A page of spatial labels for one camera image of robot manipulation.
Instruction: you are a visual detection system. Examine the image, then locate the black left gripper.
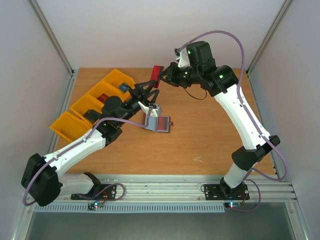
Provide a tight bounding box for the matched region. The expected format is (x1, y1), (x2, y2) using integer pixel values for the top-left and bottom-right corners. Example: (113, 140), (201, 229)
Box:
(117, 80), (160, 126)

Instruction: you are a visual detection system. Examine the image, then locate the red credit card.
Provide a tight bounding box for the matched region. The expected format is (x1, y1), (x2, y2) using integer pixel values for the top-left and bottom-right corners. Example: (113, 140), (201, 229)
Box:
(150, 65), (164, 89)

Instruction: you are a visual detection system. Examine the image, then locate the brown leather card holder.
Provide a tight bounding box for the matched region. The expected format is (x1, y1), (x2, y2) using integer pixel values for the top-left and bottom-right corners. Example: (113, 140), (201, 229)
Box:
(144, 116), (174, 133)

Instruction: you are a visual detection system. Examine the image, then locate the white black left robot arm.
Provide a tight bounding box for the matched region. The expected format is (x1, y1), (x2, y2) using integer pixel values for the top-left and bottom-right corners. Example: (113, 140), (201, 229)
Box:
(21, 80), (160, 207)

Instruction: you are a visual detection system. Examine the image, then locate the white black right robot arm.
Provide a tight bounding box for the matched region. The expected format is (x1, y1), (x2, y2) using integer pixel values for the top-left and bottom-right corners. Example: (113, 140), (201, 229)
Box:
(158, 41), (280, 198)

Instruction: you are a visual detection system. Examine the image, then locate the blue card in bin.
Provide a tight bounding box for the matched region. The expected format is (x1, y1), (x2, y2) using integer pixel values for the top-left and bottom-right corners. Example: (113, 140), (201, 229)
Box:
(118, 83), (131, 93)

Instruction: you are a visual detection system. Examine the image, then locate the red card in bin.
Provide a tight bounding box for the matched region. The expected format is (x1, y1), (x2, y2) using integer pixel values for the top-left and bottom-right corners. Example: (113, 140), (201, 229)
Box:
(97, 93), (109, 104)

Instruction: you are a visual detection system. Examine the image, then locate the black card in bin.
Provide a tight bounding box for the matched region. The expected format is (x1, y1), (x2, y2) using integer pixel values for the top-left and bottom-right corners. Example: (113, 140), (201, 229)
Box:
(83, 109), (101, 124)

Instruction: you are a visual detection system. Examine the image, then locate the yellow bin near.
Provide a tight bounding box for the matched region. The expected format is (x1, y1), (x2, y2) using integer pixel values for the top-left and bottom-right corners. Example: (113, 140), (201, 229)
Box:
(50, 111), (91, 143)

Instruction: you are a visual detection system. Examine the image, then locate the left small circuit board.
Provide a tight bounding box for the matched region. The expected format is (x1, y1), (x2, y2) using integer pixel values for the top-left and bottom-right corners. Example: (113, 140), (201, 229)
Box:
(87, 202), (104, 211)

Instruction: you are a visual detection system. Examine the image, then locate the small circuit board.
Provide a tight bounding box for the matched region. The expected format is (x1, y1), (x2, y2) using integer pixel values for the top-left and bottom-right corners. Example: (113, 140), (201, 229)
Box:
(87, 202), (104, 211)
(224, 201), (244, 209)

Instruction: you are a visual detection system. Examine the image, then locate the right small circuit board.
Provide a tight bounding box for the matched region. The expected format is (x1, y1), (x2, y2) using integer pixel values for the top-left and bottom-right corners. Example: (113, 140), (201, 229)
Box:
(224, 201), (244, 209)

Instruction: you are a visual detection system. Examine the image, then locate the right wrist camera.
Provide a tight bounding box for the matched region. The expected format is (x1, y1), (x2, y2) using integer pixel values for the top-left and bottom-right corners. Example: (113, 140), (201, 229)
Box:
(174, 47), (190, 68)

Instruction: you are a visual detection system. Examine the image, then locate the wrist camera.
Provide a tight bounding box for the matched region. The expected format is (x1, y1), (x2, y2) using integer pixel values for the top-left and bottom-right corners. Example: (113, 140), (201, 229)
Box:
(138, 101), (162, 117)
(174, 47), (190, 68)

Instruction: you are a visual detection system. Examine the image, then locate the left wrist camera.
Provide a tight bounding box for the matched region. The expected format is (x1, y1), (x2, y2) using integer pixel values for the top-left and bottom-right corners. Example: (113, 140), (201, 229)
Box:
(138, 101), (162, 117)

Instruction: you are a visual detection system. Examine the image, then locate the left aluminium frame post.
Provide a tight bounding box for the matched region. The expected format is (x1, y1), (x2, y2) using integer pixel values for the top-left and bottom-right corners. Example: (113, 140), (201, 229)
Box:
(27, 0), (76, 76)

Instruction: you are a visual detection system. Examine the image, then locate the aluminium frame post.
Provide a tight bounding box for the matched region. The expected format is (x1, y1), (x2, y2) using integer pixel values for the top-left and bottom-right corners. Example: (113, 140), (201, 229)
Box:
(27, 0), (76, 76)
(246, 0), (295, 76)

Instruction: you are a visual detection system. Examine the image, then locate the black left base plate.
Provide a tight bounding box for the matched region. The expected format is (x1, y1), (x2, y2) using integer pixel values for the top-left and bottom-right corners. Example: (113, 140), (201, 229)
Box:
(70, 184), (117, 201)

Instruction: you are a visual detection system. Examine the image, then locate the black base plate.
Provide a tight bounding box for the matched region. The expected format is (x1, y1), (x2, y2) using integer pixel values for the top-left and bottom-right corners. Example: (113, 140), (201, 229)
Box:
(202, 183), (250, 201)
(70, 184), (117, 201)

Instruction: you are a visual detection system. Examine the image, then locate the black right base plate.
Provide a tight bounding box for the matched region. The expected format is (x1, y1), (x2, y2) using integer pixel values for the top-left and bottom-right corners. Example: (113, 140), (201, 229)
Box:
(202, 183), (250, 201)

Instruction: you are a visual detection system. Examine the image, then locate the grey slotted cable duct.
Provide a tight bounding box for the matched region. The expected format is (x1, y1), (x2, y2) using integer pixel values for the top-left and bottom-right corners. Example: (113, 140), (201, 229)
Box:
(34, 202), (225, 214)

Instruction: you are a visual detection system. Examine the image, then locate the right aluminium frame post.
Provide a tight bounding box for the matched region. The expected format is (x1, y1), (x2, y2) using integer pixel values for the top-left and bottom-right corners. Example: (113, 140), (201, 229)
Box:
(246, 0), (295, 76)

